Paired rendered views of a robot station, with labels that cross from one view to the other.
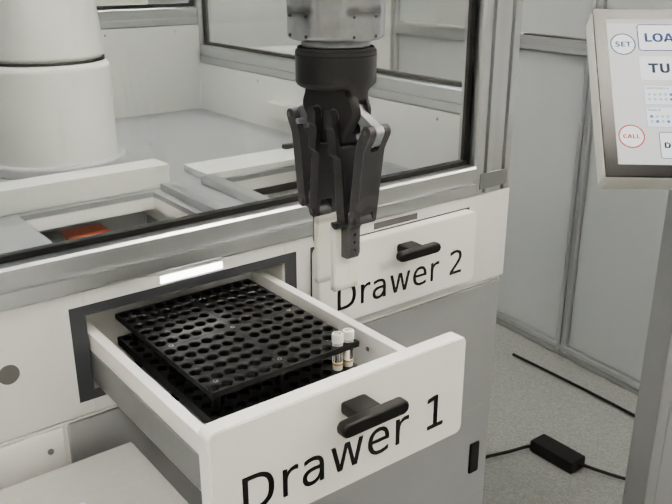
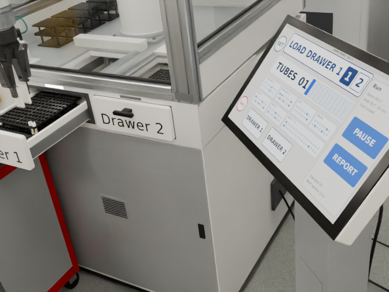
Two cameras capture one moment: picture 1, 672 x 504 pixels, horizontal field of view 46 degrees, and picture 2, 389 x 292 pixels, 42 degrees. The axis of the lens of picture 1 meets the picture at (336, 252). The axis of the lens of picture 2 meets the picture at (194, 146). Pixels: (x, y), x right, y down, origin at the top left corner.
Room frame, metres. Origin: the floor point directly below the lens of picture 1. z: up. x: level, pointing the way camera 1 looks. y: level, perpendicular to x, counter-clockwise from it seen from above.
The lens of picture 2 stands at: (0.73, -1.49, 1.58)
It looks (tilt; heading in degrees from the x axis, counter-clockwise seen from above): 30 degrees down; 70
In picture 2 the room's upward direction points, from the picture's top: 7 degrees counter-clockwise
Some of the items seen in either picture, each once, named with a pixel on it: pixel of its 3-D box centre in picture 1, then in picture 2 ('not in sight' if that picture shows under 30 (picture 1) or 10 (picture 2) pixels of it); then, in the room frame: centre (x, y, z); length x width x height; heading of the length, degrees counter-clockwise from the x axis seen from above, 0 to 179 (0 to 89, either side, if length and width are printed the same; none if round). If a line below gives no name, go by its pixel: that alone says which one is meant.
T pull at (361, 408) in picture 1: (364, 411); not in sight; (0.61, -0.03, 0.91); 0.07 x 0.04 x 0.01; 128
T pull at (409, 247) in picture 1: (412, 249); (125, 112); (1.02, -0.10, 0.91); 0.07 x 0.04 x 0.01; 128
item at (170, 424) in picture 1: (229, 353); (43, 116); (0.79, 0.12, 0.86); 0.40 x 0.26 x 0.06; 38
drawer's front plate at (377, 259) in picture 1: (399, 265); (132, 117); (1.04, -0.09, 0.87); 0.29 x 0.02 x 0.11; 128
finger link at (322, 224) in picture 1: (327, 247); (24, 92); (0.76, 0.01, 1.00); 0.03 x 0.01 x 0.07; 128
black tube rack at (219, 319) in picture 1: (233, 353); (40, 116); (0.79, 0.11, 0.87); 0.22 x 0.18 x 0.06; 38
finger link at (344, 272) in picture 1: (344, 255); (17, 96); (0.74, -0.01, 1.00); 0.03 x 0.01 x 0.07; 128
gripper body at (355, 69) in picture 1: (335, 93); (5, 43); (0.75, 0.00, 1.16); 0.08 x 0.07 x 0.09; 38
